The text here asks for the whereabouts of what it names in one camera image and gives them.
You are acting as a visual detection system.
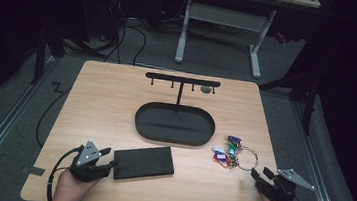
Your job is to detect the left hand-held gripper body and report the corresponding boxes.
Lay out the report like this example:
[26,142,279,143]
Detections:
[68,138,116,186]

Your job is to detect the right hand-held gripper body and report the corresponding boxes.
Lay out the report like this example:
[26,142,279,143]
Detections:
[255,164,317,201]

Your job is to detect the black wallet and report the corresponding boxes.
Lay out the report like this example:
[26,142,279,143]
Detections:
[111,140,178,186]

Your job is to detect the key ring with coloured tags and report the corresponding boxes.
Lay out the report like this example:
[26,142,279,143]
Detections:
[210,132,261,173]

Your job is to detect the black key rack with tray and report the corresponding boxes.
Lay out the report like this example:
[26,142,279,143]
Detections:
[132,71,222,149]

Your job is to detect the person's left hand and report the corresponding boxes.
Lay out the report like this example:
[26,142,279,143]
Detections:
[48,168,102,201]

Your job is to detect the grey tape strip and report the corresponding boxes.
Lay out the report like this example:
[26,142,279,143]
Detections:
[20,164,47,178]

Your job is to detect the black metal stand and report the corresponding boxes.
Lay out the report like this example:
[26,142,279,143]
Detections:
[29,23,109,93]
[253,63,322,137]

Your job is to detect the black computer tower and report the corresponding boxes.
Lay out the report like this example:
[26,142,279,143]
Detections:
[100,0,129,42]

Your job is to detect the white-framed wooden desk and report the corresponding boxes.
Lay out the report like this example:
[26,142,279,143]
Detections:
[173,0,322,85]

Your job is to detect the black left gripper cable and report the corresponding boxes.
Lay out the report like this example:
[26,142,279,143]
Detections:
[44,142,83,201]

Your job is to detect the black floor cable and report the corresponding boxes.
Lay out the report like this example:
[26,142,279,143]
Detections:
[34,80,73,152]

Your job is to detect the black looped floor cables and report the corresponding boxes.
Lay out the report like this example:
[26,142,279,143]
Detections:
[102,14,150,68]

